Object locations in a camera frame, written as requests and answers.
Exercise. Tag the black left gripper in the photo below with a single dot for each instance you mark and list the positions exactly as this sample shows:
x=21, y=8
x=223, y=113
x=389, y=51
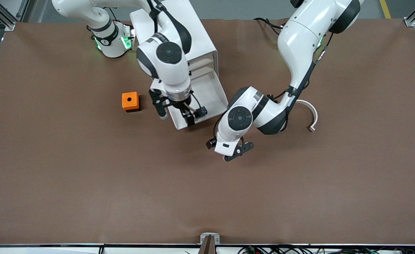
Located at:
x=211, y=143

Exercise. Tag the black white table edge rail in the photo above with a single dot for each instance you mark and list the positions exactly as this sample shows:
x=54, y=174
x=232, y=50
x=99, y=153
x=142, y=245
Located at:
x=52, y=247

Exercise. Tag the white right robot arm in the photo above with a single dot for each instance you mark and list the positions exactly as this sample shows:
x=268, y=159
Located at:
x=168, y=70

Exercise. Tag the brown table mat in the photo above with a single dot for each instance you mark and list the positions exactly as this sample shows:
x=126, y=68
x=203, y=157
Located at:
x=207, y=183

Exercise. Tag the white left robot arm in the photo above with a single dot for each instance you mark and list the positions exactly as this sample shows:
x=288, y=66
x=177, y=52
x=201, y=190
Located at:
x=299, y=38

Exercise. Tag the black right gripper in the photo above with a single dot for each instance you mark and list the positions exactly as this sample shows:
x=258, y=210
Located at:
x=179, y=105

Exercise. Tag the white curved plastic clip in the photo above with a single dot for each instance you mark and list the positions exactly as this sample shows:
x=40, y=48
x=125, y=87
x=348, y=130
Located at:
x=315, y=116

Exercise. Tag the green push button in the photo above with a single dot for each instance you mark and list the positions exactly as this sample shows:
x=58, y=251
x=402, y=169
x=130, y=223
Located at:
x=202, y=112

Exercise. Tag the orange button box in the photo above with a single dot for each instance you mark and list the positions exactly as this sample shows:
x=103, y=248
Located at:
x=129, y=100

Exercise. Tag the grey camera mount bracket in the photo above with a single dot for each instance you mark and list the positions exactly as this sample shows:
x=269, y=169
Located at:
x=209, y=241

